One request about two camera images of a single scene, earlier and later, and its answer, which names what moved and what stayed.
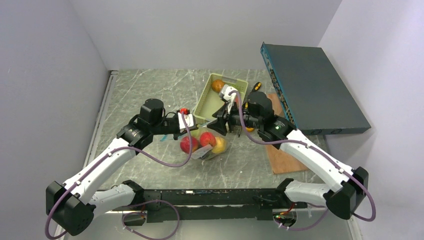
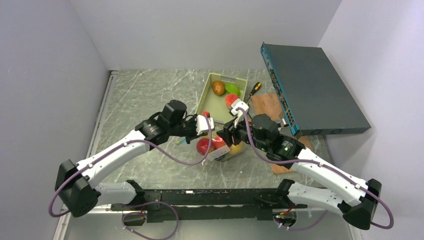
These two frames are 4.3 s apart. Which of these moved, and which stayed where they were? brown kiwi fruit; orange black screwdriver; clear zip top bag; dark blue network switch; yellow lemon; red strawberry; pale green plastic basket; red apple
Moved: yellow lemon; red strawberry; clear zip top bag; red apple
Stayed: dark blue network switch; brown kiwi fruit; orange black screwdriver; pale green plastic basket
